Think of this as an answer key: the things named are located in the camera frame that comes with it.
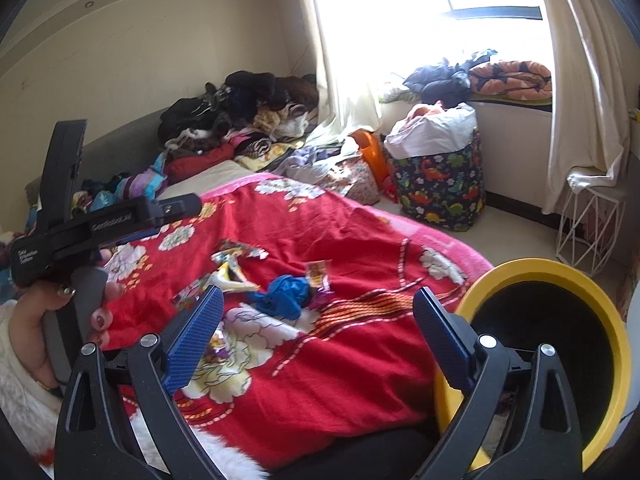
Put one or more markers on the pile of dark clothes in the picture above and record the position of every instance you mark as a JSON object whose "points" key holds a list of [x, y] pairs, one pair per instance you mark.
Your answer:
{"points": [[246, 103]]}

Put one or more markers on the cream curtain right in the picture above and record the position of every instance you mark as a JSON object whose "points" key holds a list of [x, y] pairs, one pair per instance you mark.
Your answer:
{"points": [[590, 131]]}

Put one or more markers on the white bag in basket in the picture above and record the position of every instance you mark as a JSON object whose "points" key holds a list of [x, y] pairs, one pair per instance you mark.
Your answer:
{"points": [[432, 130]]}

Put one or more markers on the dinosaur print storage basket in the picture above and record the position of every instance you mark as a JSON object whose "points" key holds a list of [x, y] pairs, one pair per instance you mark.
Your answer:
{"points": [[445, 190]]}

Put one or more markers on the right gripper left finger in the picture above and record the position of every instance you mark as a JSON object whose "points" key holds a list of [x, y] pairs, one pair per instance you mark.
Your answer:
{"points": [[95, 440]]}

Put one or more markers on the cream curtain left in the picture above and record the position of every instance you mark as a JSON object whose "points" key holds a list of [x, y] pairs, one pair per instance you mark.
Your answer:
{"points": [[346, 39]]}

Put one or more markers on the red floral blanket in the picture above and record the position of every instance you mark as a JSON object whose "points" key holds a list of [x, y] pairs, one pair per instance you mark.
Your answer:
{"points": [[270, 391]]}

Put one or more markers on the white fluffy sleeve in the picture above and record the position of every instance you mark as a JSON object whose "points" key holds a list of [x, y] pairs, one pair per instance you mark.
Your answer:
{"points": [[31, 411]]}

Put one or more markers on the orange patterned blanket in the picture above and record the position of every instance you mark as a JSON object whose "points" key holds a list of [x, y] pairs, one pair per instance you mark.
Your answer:
{"points": [[513, 80]]}

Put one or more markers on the floral fabric bag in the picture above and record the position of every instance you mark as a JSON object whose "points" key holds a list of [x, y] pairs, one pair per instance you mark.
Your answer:
{"points": [[353, 179]]}

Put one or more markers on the blue crumpled cloth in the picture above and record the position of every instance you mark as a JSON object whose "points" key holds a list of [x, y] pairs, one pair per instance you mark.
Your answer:
{"points": [[285, 297]]}

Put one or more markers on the orange bag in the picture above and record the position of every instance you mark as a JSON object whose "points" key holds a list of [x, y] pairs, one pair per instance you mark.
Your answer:
{"points": [[372, 154]]}

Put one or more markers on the white wire frame stool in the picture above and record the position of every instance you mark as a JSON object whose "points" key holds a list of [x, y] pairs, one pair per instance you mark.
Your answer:
{"points": [[590, 223]]}

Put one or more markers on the yellow white snack wrapper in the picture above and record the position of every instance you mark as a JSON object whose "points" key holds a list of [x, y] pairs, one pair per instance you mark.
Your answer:
{"points": [[228, 275]]}

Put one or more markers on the yellow rimmed trash bin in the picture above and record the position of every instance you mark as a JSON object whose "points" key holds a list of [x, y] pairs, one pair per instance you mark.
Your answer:
{"points": [[528, 302]]}

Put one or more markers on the cream curtain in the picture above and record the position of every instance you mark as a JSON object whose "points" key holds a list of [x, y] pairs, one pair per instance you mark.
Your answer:
{"points": [[346, 39], [590, 131]]}

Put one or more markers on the dark navy jacket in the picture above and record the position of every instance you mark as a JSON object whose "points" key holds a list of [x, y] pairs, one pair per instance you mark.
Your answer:
{"points": [[444, 82]]}

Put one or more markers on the small colourful candy wrapper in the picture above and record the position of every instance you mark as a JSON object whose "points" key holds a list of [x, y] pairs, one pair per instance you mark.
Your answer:
{"points": [[317, 276]]}

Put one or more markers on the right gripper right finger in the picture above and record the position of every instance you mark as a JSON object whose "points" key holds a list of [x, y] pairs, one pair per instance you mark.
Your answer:
{"points": [[542, 439]]}

